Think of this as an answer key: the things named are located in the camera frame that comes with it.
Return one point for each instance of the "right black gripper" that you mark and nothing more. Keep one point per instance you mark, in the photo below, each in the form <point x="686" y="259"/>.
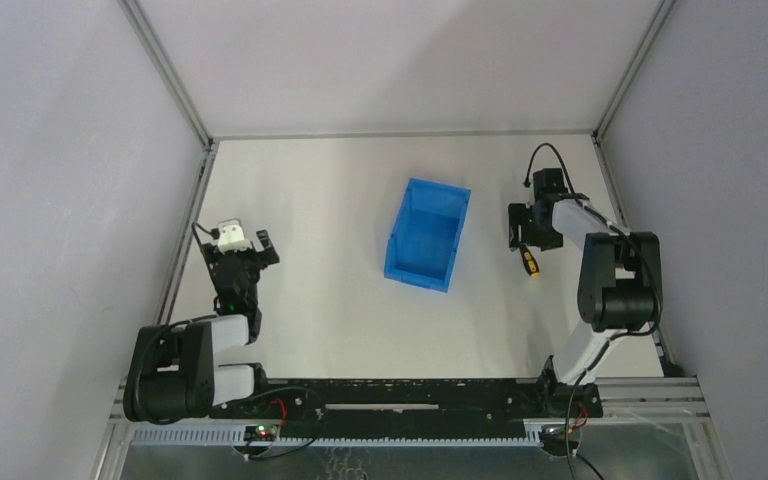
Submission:
<point x="529" y="224"/>

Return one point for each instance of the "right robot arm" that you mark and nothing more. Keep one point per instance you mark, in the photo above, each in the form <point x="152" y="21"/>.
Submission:
<point x="618" y="293"/>

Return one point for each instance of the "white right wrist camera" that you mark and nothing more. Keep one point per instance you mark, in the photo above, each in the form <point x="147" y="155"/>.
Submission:
<point x="549" y="181"/>

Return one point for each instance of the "blue plastic bin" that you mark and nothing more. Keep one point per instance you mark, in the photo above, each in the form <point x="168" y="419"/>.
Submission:
<point x="423" y="243"/>

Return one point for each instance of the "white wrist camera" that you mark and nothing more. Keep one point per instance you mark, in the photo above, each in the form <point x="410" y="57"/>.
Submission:
<point x="549" y="181"/>
<point x="232" y="237"/>

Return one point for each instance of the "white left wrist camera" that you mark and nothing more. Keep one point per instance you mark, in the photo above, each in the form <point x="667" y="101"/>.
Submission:
<point x="232" y="237"/>

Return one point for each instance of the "aluminium frame rail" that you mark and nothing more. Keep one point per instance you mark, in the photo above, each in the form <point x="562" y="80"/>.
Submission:
<point x="184" y="239"/>

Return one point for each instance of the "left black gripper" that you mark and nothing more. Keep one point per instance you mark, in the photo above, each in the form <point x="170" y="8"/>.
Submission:
<point x="239" y="259"/>

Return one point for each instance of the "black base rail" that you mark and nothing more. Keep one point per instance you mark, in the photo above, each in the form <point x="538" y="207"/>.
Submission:
<point x="414" y="409"/>

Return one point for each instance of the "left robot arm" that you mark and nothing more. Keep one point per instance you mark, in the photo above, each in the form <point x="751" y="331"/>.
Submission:
<point x="175" y="373"/>

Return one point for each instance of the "yellow black screwdriver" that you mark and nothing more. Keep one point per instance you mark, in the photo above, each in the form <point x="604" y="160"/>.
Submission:
<point x="529" y="262"/>

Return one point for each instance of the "small circuit board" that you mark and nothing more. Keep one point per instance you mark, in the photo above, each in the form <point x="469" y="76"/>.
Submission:
<point x="261" y="433"/>

